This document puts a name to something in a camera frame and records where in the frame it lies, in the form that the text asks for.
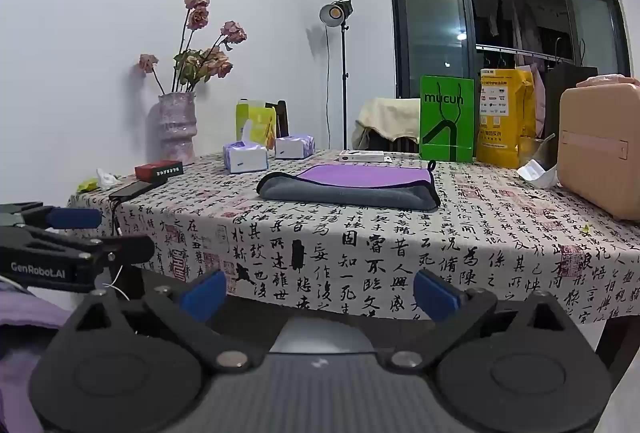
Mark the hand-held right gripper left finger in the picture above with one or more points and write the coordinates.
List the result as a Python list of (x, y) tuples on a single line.
[(205, 297)]

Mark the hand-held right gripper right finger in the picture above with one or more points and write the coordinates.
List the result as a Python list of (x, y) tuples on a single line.
[(437, 297)]

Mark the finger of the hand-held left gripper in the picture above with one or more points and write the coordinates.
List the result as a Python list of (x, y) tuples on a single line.
[(75, 218), (127, 248)]

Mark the grey towel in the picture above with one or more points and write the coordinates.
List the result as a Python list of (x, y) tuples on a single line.
[(345, 197)]

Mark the purple towel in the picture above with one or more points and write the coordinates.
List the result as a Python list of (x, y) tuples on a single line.
[(360, 175)]

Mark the yellow green wrapper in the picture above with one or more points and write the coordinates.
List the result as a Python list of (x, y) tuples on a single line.
[(88, 185)]

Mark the crumpled white tissue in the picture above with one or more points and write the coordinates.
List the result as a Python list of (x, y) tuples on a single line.
[(106, 178)]

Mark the black power bank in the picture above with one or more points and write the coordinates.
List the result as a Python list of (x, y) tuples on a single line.
[(136, 189)]

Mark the purple cloth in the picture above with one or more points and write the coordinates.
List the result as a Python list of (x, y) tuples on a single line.
[(22, 343)]

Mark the red box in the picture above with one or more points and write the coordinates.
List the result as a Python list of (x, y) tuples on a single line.
[(159, 169)]

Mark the calligraphy printed tablecloth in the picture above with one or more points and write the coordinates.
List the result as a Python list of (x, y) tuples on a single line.
[(350, 233)]

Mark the pink ceramic vase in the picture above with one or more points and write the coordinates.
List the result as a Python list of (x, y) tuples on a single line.
[(176, 133)]

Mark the purple tissue pack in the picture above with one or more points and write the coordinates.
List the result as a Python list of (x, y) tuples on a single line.
[(295, 147), (246, 158)]

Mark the crumpled white paper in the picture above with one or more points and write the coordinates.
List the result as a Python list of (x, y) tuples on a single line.
[(537, 174)]

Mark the flat white box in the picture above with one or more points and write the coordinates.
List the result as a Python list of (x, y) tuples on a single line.
[(362, 156)]

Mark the green paper bag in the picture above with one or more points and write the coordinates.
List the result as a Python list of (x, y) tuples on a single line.
[(446, 123)]

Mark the yellow green tissue pack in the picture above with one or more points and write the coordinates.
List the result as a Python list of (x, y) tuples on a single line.
[(256, 120)]

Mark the yellow plastic bag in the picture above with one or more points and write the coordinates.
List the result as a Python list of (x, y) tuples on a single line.
[(502, 123)]

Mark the chair with cream cloth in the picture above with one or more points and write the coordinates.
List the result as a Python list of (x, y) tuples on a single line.
[(387, 118)]

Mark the dark wooden table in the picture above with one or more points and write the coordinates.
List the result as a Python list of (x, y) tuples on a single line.
[(620, 348)]

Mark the dried pink roses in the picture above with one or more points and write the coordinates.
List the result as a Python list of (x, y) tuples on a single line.
[(200, 63)]

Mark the pink suitcase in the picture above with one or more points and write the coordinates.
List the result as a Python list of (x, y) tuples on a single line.
[(600, 153)]

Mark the black paper bag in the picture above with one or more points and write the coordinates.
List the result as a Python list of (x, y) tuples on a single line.
[(562, 103)]

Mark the black framed sliding window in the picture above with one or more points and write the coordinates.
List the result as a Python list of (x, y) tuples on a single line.
[(430, 28)]

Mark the studio light on stand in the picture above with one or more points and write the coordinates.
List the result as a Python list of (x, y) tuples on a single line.
[(336, 12)]

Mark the clothes drying rail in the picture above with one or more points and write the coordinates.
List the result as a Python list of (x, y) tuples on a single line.
[(530, 52)]

